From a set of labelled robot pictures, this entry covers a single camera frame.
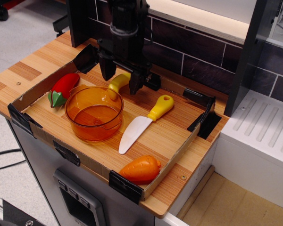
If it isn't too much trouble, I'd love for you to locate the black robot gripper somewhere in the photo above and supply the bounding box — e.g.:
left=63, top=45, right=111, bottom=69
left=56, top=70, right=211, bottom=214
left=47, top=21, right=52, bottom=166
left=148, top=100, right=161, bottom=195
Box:
left=97, top=30, right=151, bottom=95

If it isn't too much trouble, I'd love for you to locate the yellow toy banana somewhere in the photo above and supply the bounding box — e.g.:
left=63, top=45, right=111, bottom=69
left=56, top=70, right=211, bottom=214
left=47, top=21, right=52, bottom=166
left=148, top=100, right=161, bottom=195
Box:
left=108, top=73, right=131, bottom=100

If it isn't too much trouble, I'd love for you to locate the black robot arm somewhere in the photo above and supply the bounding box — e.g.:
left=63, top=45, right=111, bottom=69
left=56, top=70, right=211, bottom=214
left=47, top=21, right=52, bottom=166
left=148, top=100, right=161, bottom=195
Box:
left=97, top=0, right=152, bottom=95

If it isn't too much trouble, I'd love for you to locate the cardboard fence with black tape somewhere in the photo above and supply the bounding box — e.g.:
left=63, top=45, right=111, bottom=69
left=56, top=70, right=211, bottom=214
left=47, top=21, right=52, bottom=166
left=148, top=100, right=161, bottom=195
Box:
left=8, top=45, right=220, bottom=204

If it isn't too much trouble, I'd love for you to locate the orange transparent plastic pot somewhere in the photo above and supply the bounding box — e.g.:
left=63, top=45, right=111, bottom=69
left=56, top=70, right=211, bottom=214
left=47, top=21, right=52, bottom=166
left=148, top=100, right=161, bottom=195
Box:
left=65, top=85, right=124, bottom=142

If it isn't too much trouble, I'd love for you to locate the red toy chili pepper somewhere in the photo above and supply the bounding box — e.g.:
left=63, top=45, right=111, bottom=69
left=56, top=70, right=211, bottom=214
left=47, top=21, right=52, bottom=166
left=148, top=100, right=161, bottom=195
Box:
left=48, top=73, right=80, bottom=108

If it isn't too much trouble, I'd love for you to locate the orange toy carrot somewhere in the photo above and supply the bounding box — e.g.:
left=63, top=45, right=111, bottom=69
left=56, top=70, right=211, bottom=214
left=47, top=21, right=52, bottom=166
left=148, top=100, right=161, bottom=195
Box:
left=119, top=155, right=161, bottom=185

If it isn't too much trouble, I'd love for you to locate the grey toy oven front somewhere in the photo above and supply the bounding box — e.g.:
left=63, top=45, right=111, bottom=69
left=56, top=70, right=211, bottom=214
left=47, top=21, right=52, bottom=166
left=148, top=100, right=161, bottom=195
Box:
left=53, top=170, right=106, bottom=226

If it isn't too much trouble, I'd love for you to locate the white toy sink drainboard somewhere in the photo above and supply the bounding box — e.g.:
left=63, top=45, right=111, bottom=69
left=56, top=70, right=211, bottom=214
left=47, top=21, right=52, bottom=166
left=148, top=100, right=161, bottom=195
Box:
left=220, top=90, right=283, bottom=168

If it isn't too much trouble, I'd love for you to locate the yellow handled toy knife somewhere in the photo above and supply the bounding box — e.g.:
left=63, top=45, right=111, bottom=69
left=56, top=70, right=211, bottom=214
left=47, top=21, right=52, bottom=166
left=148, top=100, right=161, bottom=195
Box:
left=118, top=95, right=175, bottom=154

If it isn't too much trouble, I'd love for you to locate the black vertical post left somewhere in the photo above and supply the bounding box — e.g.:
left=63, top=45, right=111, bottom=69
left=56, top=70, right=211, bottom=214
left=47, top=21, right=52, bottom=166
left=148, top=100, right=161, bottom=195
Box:
left=66, top=0, right=97, bottom=48

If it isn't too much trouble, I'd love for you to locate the black vertical post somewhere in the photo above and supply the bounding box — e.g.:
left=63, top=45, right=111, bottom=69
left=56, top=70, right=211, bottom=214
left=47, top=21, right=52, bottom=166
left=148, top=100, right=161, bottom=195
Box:
left=66, top=0, right=97, bottom=48
left=224, top=0, right=282, bottom=117

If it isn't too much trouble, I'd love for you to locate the black vertical post right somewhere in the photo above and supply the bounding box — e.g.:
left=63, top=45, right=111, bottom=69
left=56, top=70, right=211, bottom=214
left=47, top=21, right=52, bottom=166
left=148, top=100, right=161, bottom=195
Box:
left=224, top=0, right=282, bottom=117

